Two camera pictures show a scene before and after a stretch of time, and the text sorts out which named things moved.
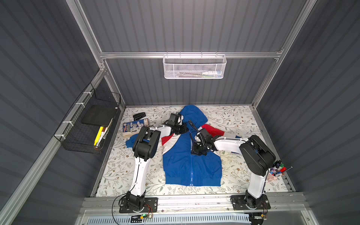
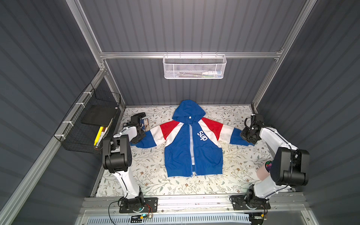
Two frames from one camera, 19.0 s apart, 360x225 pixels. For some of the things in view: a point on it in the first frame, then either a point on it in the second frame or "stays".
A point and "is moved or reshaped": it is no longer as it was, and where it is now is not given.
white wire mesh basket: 194,66 stays
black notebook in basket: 100,115 stays
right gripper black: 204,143 → 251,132
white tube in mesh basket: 215,72 stays
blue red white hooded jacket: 182,167 is moved or reshaped
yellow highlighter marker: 98,136 stays
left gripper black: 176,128 → 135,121
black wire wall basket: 86,127 stays
